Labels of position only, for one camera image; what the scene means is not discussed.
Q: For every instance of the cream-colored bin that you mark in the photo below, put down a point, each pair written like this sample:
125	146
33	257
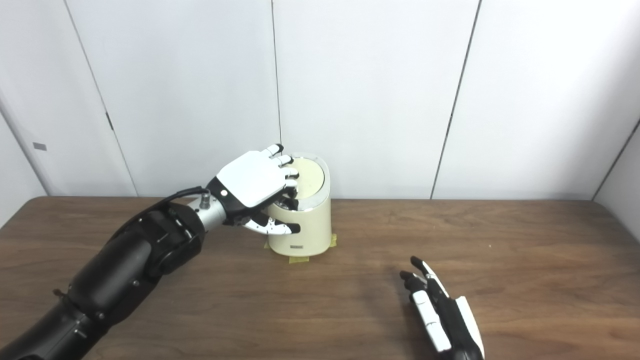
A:
310	230

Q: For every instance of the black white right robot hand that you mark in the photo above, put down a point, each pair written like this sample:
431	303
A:
455	325

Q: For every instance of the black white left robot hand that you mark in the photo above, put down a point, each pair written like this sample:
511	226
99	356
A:
250	177

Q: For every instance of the round cream bin lid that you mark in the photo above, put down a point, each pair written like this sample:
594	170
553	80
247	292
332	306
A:
311	175

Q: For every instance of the small grey wall label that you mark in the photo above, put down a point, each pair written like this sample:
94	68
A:
39	147

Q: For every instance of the black door hinge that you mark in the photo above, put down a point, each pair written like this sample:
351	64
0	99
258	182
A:
109	121

